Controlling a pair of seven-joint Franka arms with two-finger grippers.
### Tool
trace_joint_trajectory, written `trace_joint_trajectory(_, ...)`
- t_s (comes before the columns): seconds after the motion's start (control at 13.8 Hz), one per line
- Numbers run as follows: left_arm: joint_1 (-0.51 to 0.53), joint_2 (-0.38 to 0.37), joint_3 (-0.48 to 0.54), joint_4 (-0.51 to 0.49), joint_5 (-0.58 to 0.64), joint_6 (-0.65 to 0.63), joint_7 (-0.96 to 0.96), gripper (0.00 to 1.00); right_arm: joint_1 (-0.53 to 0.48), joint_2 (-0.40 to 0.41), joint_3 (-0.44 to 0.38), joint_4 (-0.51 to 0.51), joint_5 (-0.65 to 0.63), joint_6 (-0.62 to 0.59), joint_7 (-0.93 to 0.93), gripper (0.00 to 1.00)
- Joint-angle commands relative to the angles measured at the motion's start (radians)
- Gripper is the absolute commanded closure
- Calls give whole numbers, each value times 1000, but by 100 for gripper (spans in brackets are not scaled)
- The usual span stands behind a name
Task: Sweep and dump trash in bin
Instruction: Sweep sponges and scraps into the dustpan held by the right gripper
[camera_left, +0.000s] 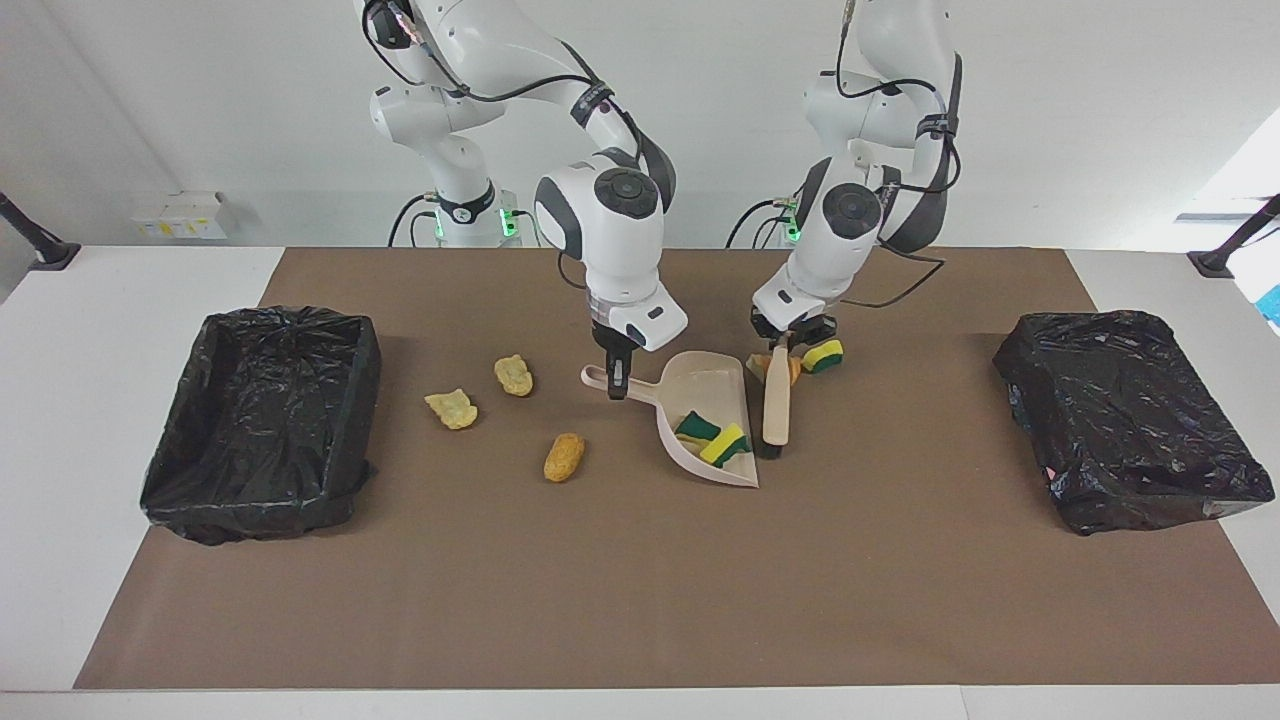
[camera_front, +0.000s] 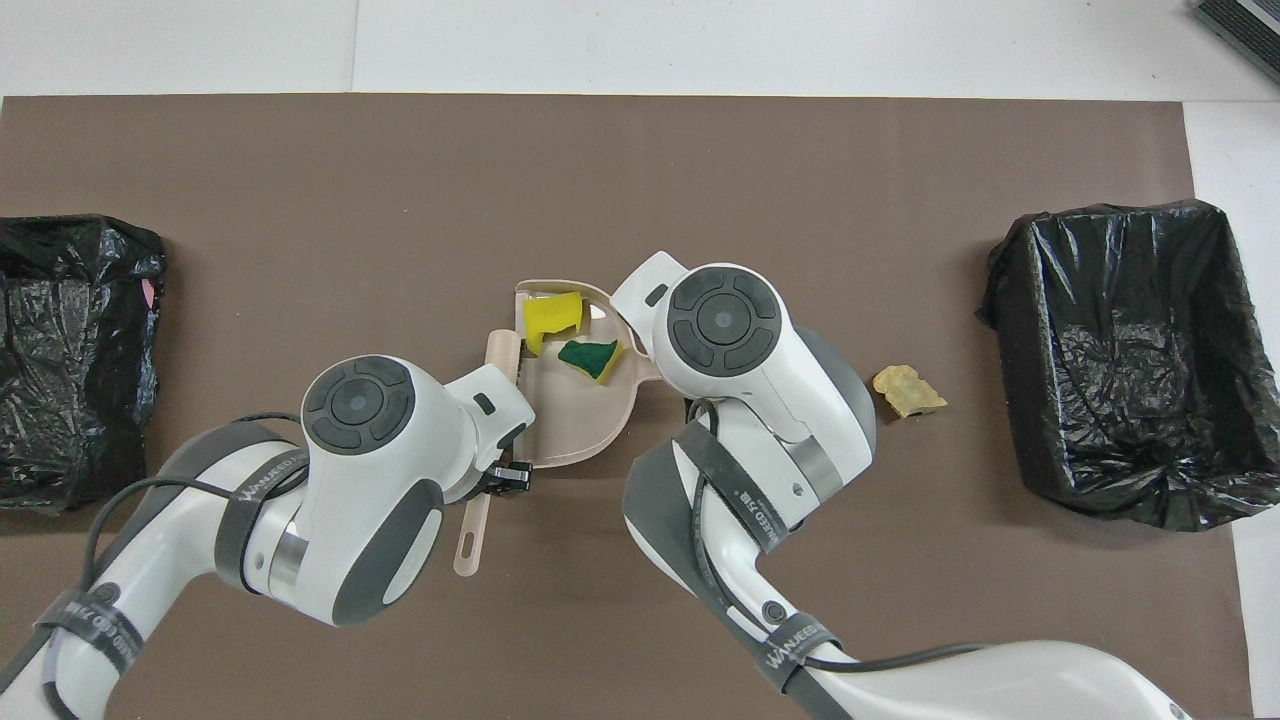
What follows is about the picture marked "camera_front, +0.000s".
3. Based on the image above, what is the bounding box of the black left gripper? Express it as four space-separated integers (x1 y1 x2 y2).
478 460 532 499

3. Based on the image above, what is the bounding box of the beige hand brush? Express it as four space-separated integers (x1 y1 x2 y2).
453 329 524 580

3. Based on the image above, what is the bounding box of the pale pink plastic dustpan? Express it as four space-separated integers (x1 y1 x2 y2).
514 279 661 468

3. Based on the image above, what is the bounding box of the small yellow green sponge piece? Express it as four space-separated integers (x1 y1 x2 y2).
557 339 626 382

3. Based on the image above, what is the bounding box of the notched yellow green sponge piece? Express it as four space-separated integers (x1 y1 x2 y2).
522 291 588 357

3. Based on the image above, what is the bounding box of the angular pale fried snack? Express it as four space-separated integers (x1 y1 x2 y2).
872 364 948 419

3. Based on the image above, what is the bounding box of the black bag covered bin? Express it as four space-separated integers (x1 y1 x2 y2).
0 213 168 514

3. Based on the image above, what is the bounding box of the open black bag lined bin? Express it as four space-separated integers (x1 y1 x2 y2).
976 199 1280 533

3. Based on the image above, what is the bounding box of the brown table mat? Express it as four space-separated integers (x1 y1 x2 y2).
0 94 1254 720

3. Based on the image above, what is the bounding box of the dark ribbed panel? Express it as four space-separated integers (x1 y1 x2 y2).
1190 0 1280 86

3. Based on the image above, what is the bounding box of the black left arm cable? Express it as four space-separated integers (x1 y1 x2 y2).
0 412 306 720

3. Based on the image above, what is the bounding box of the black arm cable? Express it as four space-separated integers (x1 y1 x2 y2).
0 412 306 720
683 398 991 673

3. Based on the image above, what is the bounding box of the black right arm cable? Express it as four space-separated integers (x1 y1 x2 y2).
683 398 991 673

